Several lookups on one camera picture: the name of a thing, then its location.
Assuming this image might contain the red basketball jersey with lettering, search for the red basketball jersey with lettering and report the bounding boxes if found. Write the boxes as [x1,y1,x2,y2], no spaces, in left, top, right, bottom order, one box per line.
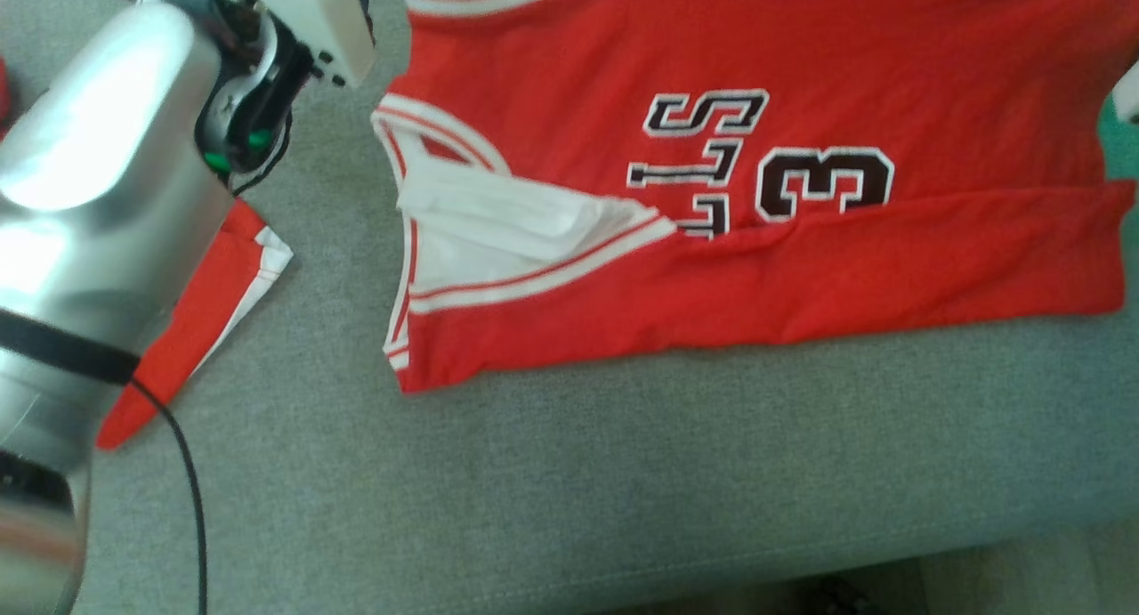
[369,0,1139,395]

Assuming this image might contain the red shorts with white trim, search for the red shorts with white trim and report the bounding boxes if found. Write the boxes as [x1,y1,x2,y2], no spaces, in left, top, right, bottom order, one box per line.
[0,59,295,451]

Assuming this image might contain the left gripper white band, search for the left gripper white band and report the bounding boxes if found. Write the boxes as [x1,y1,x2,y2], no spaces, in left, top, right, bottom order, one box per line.
[233,0,376,89]

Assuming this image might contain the thin black camera cable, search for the thin black camera cable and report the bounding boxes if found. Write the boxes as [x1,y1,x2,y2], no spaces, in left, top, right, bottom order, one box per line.
[129,376,210,615]

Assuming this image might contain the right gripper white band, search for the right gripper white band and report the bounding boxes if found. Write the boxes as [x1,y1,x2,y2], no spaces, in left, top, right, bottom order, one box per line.
[1111,59,1139,125]

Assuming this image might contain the wide grey sofa chaise seat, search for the wide grey sofa chaise seat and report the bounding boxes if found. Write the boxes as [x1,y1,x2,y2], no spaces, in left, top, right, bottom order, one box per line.
[0,0,1139,615]

